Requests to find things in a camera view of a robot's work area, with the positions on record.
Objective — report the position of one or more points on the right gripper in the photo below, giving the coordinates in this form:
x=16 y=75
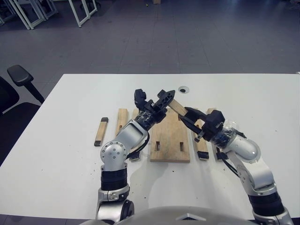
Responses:
x=222 y=138

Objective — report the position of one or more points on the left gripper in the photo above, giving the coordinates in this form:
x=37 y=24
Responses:
x=152 y=114

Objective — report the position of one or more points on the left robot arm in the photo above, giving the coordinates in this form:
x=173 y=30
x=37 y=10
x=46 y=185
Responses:
x=131 y=134

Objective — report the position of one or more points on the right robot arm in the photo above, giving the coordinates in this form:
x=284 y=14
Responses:
x=246 y=147

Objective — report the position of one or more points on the wooden leg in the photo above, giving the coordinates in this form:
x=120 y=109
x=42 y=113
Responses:
x=211 y=110
x=202 y=150
x=135 y=157
x=122 y=119

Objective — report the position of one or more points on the wooden seat board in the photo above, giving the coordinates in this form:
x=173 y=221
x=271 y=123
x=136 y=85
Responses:
x=170 y=140

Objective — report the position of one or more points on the wooden cross bar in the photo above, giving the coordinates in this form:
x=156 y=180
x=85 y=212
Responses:
x=100 y=131

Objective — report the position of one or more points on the black office chair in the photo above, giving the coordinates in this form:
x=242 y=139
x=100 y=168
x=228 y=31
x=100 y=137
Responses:
x=16 y=110

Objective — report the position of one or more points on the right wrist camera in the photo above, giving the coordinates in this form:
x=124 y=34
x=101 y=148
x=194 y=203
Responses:
x=214 y=122

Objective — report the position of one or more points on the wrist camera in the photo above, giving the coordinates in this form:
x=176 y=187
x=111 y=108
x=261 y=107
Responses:
x=214 y=122
x=140 y=97

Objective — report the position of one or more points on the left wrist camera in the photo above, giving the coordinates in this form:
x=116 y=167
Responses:
x=140 y=97

